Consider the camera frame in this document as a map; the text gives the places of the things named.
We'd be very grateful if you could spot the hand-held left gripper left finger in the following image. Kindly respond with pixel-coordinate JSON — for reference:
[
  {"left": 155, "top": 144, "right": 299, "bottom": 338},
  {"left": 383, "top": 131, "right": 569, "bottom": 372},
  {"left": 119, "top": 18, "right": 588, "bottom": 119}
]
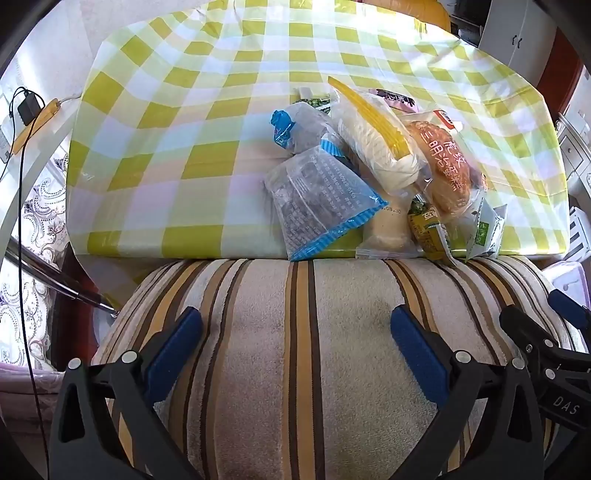
[{"left": 48, "top": 305, "right": 205, "bottom": 480}]

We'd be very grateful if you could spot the metal pole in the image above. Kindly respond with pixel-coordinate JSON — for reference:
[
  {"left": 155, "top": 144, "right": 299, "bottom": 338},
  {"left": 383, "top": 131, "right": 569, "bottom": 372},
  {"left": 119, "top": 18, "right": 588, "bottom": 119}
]
[{"left": 6, "top": 241, "right": 117, "bottom": 320}]

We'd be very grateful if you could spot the yellow striped bread packet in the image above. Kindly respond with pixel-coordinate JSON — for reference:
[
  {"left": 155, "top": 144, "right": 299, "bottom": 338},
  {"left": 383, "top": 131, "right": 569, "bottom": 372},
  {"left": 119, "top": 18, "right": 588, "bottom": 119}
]
[{"left": 327, "top": 76, "right": 433, "bottom": 195}]

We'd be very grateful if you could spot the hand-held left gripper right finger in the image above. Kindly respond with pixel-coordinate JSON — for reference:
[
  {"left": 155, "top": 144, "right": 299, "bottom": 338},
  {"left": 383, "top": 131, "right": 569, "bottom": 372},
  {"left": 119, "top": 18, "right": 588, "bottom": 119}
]
[{"left": 390, "top": 305, "right": 552, "bottom": 480}]

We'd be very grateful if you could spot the white drawer unit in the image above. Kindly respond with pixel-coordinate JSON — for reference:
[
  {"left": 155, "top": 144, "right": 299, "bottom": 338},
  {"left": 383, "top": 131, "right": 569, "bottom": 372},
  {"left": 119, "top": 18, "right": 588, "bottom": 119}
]
[{"left": 553, "top": 110, "right": 591, "bottom": 219}]

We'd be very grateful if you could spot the large blue-trim clear packet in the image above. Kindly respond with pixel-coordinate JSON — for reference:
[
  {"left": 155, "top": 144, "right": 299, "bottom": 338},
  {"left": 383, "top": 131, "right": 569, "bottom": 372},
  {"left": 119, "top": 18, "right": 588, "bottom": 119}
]
[{"left": 263, "top": 144, "right": 389, "bottom": 262}]

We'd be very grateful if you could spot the round cake clear packet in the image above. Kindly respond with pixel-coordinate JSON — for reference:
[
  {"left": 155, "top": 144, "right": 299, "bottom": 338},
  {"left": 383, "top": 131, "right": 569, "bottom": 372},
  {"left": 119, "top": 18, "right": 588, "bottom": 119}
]
[{"left": 355, "top": 191, "right": 424, "bottom": 260}]

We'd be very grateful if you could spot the green pea snack packet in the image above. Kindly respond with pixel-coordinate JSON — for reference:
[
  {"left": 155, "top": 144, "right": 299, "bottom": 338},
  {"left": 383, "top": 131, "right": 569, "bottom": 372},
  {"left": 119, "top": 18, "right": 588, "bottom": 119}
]
[
  {"left": 291, "top": 86, "right": 332, "bottom": 116},
  {"left": 406, "top": 194, "right": 459, "bottom": 265}
]

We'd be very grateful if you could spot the small blue-trim clear packet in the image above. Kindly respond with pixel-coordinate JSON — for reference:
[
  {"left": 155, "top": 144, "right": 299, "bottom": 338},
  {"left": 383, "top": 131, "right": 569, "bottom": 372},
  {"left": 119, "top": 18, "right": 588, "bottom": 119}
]
[{"left": 270, "top": 102, "right": 343, "bottom": 161}]

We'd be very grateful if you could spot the floral patterned cloth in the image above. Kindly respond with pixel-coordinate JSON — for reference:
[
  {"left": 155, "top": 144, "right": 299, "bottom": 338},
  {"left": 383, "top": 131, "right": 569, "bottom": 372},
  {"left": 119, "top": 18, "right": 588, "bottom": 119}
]
[{"left": 0, "top": 157, "right": 71, "bottom": 370}]

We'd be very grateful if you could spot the pink black snack packet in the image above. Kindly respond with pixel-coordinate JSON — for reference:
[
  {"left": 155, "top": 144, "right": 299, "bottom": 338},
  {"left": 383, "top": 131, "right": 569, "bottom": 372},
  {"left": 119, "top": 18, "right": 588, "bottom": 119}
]
[{"left": 372, "top": 88, "right": 417, "bottom": 114}]

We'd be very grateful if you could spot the black power adapter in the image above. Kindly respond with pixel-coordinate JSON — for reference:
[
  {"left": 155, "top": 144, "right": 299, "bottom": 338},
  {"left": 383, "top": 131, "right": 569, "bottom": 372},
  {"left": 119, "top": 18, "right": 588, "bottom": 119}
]
[{"left": 17, "top": 90, "right": 42, "bottom": 126}]

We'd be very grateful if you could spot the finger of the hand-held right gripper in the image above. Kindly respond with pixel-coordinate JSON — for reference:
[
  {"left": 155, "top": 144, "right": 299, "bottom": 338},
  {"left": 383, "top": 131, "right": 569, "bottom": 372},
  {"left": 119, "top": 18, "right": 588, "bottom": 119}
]
[
  {"left": 499, "top": 305, "right": 591, "bottom": 376},
  {"left": 547, "top": 288, "right": 591, "bottom": 329}
]

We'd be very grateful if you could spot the white nut packet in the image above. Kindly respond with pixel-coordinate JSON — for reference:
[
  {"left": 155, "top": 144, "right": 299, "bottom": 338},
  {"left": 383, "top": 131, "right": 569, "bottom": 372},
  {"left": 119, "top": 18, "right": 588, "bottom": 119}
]
[{"left": 464, "top": 191, "right": 509, "bottom": 262}]

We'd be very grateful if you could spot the yellow wooden strip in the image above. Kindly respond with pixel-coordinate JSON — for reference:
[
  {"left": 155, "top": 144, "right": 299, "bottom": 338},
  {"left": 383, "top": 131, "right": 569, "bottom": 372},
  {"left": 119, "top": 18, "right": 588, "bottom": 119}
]
[{"left": 11, "top": 98, "right": 64, "bottom": 156}]

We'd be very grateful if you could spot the white cabinet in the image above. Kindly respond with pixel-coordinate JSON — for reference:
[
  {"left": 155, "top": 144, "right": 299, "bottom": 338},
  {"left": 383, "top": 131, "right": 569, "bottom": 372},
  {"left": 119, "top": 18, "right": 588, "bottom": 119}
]
[{"left": 477, "top": 0, "right": 556, "bottom": 85}]

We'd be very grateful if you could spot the clear plastic bin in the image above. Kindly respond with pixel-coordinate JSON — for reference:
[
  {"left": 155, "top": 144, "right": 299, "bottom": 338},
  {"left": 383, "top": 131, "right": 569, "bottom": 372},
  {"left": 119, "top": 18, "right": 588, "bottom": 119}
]
[{"left": 542, "top": 260, "right": 591, "bottom": 306}]

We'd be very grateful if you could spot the black cable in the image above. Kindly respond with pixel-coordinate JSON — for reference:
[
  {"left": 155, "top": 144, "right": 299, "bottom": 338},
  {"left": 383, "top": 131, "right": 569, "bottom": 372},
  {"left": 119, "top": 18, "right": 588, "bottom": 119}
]
[{"left": 6, "top": 86, "right": 52, "bottom": 480}]

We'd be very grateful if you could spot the orange chair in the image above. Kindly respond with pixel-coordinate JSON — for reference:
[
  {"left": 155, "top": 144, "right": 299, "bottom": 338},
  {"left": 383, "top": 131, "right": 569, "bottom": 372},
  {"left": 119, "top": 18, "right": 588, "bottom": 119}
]
[{"left": 364, "top": 0, "right": 451, "bottom": 31}]

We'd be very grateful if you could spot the orange sandwich cake packet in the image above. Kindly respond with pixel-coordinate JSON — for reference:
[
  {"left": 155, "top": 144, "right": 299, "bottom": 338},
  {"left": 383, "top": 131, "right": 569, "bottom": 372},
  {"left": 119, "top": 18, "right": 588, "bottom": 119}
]
[{"left": 401, "top": 108, "right": 489, "bottom": 220}]

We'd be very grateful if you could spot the yellow checkered tablecloth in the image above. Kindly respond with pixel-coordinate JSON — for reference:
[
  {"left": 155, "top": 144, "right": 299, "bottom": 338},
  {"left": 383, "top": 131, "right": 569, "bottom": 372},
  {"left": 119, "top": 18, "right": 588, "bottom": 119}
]
[{"left": 67, "top": 0, "right": 571, "bottom": 260}]

